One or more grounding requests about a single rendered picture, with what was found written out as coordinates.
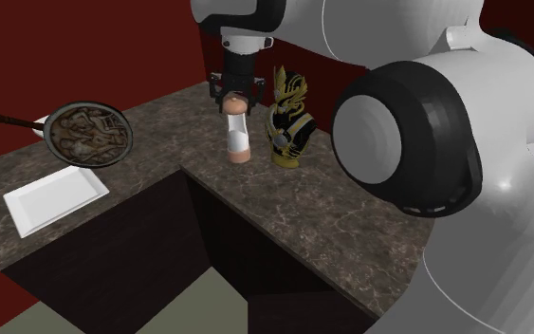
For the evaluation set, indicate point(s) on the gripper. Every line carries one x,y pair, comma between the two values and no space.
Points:
239,69

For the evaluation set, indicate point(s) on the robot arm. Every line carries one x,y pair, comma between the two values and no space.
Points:
488,92

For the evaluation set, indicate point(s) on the tan and white pepper grinder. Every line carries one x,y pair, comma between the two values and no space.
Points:
238,134

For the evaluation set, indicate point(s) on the black and gold armoured bust figure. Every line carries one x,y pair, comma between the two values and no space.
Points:
289,129

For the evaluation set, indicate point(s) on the white bowl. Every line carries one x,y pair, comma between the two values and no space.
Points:
39,126

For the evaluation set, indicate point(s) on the white rectangular plate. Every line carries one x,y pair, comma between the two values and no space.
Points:
54,199

